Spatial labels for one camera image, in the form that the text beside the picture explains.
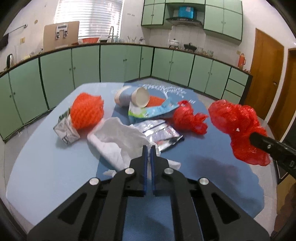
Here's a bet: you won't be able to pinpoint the green upper kitchen cabinets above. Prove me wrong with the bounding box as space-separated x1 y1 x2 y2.
141 0 243 45

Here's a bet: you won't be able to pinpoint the silver foil wrapper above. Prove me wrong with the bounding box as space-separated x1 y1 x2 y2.
130 120 185 152

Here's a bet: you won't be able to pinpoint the white plastic bag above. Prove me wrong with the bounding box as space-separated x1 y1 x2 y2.
87 116 182 177

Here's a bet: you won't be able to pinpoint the black range hood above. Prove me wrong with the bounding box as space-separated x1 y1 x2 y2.
166 17 203 28

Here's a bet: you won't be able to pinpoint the silver sink faucet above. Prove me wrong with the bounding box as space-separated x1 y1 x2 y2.
108 26 115 43

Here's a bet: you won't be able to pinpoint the green kitchen cabinets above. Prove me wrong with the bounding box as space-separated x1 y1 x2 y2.
141 0 243 45
1 44 252 141

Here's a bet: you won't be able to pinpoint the red plastic bag small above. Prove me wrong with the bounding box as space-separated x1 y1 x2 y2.
172 100 208 135

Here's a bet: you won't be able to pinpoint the blue white snack wrapper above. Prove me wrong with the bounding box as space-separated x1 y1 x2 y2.
128 97 179 123

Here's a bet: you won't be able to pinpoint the black wok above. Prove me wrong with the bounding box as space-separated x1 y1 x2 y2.
184 43 197 52

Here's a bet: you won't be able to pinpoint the orange foam net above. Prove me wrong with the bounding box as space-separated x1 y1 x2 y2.
147 95 165 107

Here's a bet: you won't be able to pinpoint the red basin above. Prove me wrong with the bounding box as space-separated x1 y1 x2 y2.
82 37 100 44

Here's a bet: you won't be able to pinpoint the orange foam fruit net ball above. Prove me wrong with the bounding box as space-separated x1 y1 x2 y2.
70 92 104 130

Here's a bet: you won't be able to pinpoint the blue white paper cup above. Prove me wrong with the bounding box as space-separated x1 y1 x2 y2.
114 85 150 108

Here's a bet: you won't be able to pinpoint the blue box above hood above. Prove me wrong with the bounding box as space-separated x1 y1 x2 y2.
178 6 194 19

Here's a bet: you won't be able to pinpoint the brown wooden door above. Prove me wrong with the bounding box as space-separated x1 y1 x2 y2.
244 29 285 119
268 48 296 141

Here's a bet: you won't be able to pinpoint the green lower kitchen cabinets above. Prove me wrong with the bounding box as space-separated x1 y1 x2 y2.
1 44 252 141

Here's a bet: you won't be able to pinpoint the red plastic bag large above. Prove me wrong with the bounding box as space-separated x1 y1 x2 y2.
208 99 270 166

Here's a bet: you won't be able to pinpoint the red thermos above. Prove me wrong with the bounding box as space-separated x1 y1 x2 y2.
238 53 246 70

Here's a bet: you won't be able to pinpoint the brown cardboard box on counter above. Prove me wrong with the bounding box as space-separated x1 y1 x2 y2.
43 21 80 52

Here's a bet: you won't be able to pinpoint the white cooking pot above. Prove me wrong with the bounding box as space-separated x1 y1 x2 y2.
169 39 180 49

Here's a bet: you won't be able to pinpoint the white window blinds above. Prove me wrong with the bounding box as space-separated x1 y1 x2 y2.
54 0 124 38

